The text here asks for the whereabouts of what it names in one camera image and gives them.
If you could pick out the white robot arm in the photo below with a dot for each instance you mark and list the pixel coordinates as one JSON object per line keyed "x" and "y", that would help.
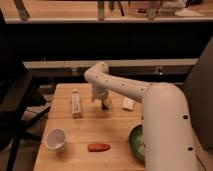
{"x": 166, "y": 124}

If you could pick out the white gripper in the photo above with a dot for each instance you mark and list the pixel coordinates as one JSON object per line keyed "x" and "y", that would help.
{"x": 101, "y": 93}

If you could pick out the white rectangular block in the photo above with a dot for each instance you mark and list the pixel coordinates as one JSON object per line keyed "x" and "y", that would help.
{"x": 128, "y": 104}

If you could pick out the green ridged bowl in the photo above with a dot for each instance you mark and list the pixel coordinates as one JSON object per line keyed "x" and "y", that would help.
{"x": 136, "y": 142}

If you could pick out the dark chair right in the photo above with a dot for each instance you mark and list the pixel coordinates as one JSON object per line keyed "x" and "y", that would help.
{"x": 198, "y": 88}

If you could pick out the black office chair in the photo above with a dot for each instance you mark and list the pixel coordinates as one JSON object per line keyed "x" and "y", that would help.
{"x": 18, "y": 90}

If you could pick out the white glue bottle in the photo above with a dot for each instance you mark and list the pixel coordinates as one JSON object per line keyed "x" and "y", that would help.
{"x": 76, "y": 105}

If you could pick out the orange carrot toy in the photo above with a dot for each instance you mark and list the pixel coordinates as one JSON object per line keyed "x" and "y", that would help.
{"x": 98, "y": 147}

